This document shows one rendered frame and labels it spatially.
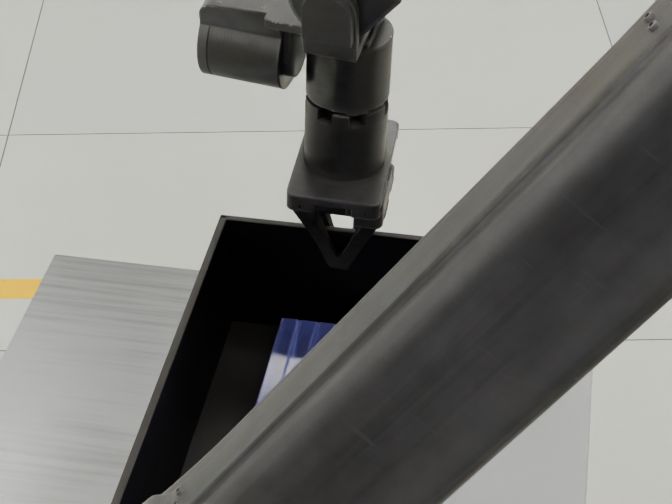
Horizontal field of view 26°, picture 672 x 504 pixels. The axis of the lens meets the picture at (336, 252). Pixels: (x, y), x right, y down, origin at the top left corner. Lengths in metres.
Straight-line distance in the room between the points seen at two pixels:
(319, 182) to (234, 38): 0.12
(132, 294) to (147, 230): 1.37
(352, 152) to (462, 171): 1.70
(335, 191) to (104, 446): 0.25
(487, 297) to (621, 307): 0.04
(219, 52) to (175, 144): 1.79
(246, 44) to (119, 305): 0.30
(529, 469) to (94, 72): 2.07
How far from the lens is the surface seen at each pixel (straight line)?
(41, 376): 1.13
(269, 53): 0.96
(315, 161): 1.00
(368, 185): 1.00
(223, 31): 0.97
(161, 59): 3.02
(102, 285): 1.20
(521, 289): 0.40
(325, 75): 0.96
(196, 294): 1.01
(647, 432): 2.22
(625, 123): 0.38
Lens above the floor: 1.57
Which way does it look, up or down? 39 degrees down
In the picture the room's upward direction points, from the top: straight up
